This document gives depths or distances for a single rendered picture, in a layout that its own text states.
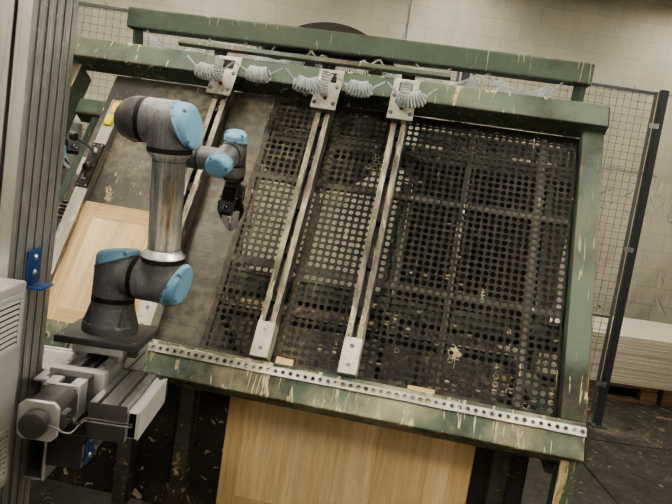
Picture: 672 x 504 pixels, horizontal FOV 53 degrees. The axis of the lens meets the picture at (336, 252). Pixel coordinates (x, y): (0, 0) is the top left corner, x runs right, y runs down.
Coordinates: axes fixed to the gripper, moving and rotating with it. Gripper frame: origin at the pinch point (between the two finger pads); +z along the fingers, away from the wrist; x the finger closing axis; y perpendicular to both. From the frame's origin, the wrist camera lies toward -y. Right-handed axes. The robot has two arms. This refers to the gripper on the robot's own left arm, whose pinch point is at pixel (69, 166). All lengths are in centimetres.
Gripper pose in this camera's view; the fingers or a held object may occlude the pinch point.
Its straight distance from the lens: 277.3
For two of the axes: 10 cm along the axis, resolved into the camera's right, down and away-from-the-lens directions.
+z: 0.6, 4.2, 9.1
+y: -9.9, 1.5, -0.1
